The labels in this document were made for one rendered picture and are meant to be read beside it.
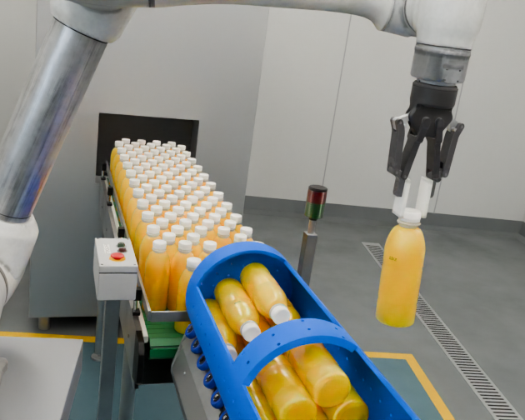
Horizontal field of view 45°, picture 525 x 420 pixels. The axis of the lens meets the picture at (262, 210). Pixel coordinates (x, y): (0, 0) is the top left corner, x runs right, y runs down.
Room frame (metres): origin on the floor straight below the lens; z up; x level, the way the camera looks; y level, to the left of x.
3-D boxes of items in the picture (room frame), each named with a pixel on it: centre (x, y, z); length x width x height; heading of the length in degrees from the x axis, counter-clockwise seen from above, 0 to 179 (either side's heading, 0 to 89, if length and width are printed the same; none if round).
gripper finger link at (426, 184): (1.09, -0.28, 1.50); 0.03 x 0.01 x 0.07; 19
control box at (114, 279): (1.59, 0.38, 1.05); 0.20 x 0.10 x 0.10; 20
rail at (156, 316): (1.57, 0.07, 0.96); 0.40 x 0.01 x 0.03; 110
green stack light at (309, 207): (1.98, -0.17, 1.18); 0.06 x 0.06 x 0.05
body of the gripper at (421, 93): (1.08, -0.26, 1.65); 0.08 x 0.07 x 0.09; 109
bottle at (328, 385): (1.05, -0.13, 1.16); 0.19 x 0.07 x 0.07; 20
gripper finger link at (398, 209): (1.07, -0.24, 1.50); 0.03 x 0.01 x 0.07; 19
